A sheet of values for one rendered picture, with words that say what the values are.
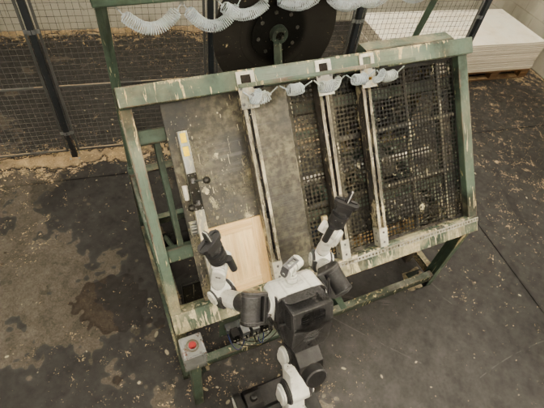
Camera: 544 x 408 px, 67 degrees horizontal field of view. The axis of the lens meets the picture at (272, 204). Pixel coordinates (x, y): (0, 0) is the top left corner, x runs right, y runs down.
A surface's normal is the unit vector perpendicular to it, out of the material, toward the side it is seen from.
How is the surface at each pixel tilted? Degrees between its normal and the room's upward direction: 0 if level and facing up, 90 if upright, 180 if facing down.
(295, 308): 23
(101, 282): 0
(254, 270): 51
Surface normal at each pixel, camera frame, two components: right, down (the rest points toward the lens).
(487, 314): 0.10, -0.66
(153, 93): 0.37, 0.15
